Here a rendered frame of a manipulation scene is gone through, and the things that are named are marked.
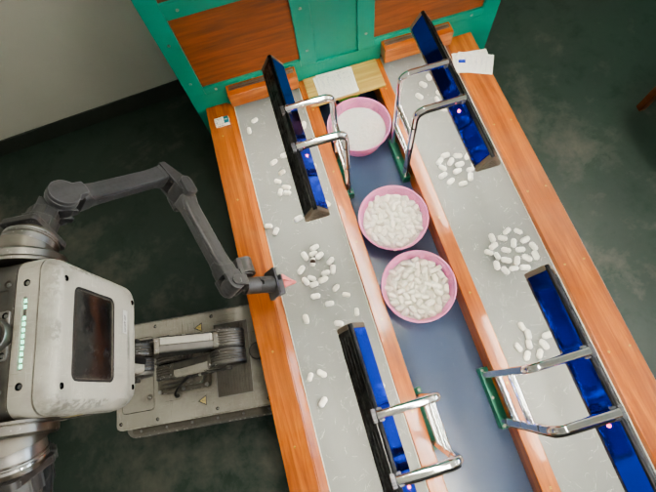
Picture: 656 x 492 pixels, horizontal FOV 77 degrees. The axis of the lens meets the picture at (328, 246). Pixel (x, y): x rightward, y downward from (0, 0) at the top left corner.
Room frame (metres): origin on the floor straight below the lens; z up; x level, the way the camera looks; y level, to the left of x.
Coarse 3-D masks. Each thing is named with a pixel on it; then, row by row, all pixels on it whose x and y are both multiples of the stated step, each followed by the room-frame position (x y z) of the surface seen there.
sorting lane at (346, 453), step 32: (256, 128) 1.14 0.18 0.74; (256, 160) 0.98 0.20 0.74; (320, 160) 0.91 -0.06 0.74; (256, 192) 0.83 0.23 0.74; (288, 224) 0.67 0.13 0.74; (320, 224) 0.63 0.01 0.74; (288, 256) 0.53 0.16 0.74; (352, 256) 0.47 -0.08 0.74; (288, 288) 0.41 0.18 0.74; (320, 288) 0.38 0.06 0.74; (352, 288) 0.35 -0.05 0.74; (288, 320) 0.29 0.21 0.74; (320, 320) 0.26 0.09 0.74; (352, 320) 0.24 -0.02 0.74; (320, 352) 0.15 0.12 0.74; (384, 352) 0.10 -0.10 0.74; (320, 384) 0.05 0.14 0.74; (320, 416) -0.05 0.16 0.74; (352, 416) -0.07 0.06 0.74; (320, 448) -0.14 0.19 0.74; (352, 448) -0.17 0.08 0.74; (352, 480) -0.26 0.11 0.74
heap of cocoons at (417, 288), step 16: (400, 272) 0.37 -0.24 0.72; (416, 272) 0.35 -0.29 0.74; (432, 272) 0.34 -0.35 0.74; (400, 288) 0.31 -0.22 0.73; (416, 288) 0.30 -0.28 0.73; (432, 288) 0.28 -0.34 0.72; (448, 288) 0.27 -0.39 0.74; (400, 304) 0.25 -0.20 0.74; (416, 304) 0.24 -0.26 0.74; (432, 304) 0.23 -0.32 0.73
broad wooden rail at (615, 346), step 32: (480, 96) 1.00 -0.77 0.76; (512, 128) 0.82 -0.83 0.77; (512, 160) 0.68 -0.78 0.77; (544, 192) 0.52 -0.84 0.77; (544, 224) 0.41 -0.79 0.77; (576, 256) 0.26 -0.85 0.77; (576, 288) 0.15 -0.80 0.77; (608, 320) 0.02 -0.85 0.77; (608, 352) -0.07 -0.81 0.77; (640, 352) -0.10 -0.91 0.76; (640, 384) -0.19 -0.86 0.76; (640, 416) -0.27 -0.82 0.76
